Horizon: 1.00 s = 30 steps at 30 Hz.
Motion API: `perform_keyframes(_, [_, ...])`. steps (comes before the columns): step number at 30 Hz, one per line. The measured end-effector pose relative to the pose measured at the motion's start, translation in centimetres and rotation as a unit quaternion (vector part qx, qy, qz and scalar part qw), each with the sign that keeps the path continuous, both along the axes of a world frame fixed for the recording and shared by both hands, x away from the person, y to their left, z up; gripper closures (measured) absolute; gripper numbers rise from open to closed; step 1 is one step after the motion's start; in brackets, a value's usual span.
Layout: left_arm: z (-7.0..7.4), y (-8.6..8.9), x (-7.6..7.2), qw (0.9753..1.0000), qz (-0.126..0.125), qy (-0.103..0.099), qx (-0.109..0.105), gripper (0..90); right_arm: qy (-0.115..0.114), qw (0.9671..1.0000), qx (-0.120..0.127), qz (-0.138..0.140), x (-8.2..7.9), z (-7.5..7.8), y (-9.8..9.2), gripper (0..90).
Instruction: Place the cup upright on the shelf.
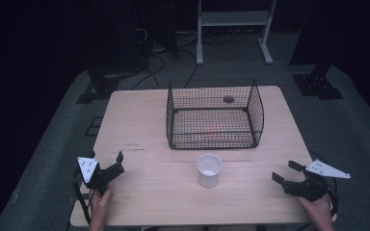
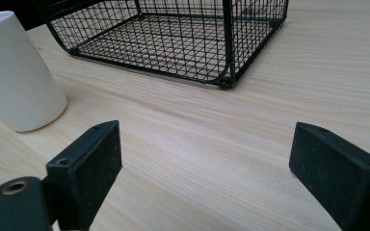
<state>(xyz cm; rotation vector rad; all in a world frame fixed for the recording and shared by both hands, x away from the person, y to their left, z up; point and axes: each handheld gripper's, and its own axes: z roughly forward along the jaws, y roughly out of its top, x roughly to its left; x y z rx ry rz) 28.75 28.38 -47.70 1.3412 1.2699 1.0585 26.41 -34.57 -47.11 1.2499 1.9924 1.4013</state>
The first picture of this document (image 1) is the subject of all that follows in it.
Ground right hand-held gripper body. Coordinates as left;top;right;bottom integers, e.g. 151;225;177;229
281;159;352;203

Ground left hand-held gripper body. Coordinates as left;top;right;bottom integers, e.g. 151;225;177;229
77;156;125;195

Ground person's left hand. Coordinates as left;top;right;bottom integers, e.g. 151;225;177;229
88;183;116;231

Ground person's right hand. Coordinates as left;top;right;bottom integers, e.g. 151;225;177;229
296;192;335;231

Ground black stand base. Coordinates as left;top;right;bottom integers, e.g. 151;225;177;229
291;62;345;101
75;62;121;105

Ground white cup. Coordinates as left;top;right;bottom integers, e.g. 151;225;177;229
196;153;223;189

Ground white metal stand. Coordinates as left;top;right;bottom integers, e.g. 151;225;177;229
196;0;278;66

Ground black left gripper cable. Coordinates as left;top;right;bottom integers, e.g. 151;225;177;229
72;167;93;226

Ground black wire basket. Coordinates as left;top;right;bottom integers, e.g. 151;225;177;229
165;78;266;151

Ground black floor cables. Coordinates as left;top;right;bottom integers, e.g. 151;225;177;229
131;27;235;91

